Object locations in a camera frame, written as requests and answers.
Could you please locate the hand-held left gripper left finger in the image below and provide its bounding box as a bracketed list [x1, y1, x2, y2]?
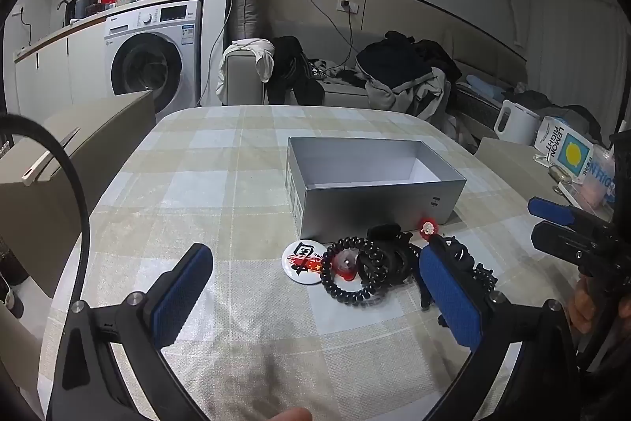
[47, 242, 214, 421]

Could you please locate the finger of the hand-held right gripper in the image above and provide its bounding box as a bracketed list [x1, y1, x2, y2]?
[531, 221, 623, 276]
[527, 196, 614, 234]

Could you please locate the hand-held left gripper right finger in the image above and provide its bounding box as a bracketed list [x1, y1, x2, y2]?
[418, 236, 581, 421]

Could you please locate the black toothed headband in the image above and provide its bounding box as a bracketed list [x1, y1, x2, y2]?
[421, 234, 497, 309]

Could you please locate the black hair claw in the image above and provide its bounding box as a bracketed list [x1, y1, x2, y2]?
[356, 224, 420, 286]

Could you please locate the red gem ring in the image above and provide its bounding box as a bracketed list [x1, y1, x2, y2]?
[331, 251, 360, 282]

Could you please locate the grey cardboard box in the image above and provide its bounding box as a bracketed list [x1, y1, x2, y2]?
[286, 136, 467, 243]

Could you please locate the round white pin badge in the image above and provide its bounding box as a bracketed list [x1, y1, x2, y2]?
[281, 240, 327, 277]

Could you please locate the person's right hand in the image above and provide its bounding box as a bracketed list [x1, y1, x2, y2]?
[566, 280, 600, 334]

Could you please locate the person's left hand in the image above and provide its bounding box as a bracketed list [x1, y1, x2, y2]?
[257, 407, 314, 421]

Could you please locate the brown cardboard box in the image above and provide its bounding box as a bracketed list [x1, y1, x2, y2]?
[0, 90, 157, 298]
[476, 137, 560, 211]

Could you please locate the blue yellow printed packet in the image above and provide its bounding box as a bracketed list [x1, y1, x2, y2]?
[535, 116, 617, 210]

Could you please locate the white electric kettle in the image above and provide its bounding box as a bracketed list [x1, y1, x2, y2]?
[494, 99, 541, 146]

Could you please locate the light checked cloth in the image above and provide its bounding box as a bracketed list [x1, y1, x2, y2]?
[441, 110, 477, 152]

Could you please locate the dark bottle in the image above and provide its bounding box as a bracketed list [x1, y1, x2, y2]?
[0, 236, 30, 288]

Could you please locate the kitchen knife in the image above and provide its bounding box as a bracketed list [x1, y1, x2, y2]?
[22, 127, 82, 186]

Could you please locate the beige grey jacket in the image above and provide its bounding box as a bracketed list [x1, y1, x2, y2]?
[366, 68, 452, 117]

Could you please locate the black jacket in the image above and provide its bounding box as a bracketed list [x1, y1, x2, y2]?
[356, 31, 455, 82]

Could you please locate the beige sofa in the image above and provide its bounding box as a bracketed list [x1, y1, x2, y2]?
[217, 21, 528, 140]

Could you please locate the white washing machine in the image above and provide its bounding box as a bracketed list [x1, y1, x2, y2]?
[103, 0, 204, 115]

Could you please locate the black white patterned cloth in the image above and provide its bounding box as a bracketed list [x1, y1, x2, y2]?
[310, 58, 368, 87]

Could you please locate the white garment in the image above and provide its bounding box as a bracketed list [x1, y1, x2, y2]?
[231, 39, 275, 83]

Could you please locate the black garment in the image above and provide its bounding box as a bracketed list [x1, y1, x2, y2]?
[266, 36, 326, 106]

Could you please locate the white kitchen cabinet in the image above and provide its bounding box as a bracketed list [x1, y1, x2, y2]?
[12, 14, 119, 116]

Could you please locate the grey pillow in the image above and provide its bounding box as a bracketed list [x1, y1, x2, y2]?
[231, 0, 270, 42]

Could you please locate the black cooking pot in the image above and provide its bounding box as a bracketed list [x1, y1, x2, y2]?
[60, 0, 99, 20]

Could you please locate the thin black power cable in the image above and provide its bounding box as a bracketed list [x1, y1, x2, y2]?
[344, 9, 360, 67]

